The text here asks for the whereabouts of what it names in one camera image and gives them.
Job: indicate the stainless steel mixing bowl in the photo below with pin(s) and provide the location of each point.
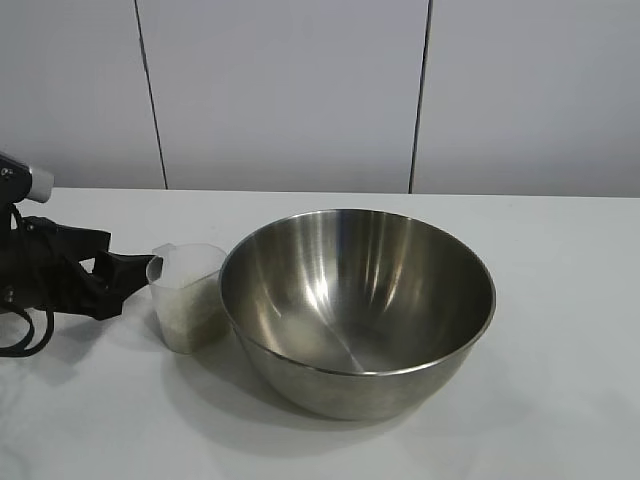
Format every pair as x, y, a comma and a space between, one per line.
360, 325

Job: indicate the translucent plastic measuring cup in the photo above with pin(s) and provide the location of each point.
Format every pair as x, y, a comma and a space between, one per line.
190, 270

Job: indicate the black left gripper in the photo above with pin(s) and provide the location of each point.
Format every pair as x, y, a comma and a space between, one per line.
45, 260

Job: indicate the white uncooked rice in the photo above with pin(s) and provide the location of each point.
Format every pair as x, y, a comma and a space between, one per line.
195, 320

